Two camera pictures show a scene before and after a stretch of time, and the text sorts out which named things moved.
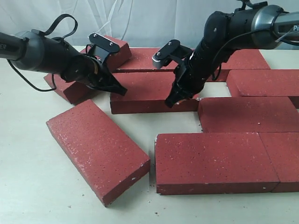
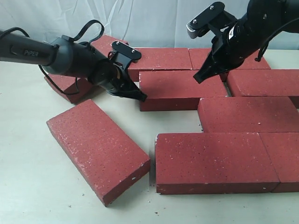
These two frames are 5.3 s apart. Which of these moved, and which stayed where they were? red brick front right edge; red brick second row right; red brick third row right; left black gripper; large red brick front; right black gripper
Moved: right black gripper; left black gripper
Stayed: red brick front right edge; red brick second row right; large red brick front; red brick third row right
